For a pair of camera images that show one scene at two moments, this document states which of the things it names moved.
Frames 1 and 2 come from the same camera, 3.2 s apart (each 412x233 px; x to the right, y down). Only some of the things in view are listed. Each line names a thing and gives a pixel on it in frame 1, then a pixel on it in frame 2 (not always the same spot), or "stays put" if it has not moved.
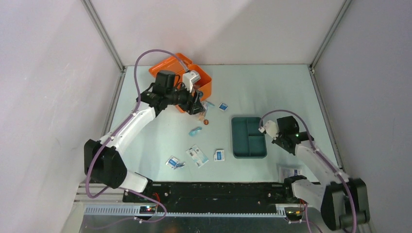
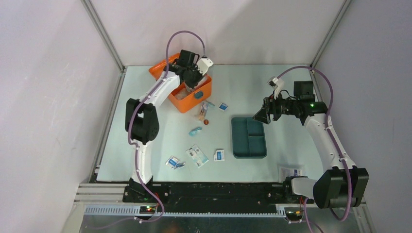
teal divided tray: [248, 141] stays put
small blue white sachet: [223, 107] stays put
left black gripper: [193, 104] to [192, 85]
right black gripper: [277, 141] to [269, 107]
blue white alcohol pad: [219, 156] stays put
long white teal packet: [197, 155] stays put
